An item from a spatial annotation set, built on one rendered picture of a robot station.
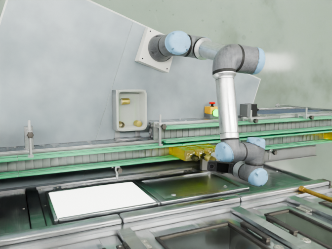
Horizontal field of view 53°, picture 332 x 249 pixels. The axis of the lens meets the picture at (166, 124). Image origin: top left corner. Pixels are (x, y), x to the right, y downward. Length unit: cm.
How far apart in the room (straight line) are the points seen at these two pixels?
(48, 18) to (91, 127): 60
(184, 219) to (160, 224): 10
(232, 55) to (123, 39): 73
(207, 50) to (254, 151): 58
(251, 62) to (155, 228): 76
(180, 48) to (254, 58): 43
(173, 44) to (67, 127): 70
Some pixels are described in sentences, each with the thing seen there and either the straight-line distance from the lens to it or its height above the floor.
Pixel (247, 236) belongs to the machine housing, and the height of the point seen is 164.
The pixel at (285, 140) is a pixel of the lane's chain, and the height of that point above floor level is 88.
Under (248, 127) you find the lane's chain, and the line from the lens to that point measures 217.
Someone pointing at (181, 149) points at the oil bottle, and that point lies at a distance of 176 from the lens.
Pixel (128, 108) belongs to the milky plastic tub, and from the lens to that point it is 188.
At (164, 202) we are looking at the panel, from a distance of 144.
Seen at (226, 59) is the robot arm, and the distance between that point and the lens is 136.
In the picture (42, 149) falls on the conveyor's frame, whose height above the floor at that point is 88.
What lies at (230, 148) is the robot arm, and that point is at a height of 152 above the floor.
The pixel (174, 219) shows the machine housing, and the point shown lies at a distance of 136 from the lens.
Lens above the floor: 254
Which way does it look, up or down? 64 degrees down
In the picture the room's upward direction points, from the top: 106 degrees clockwise
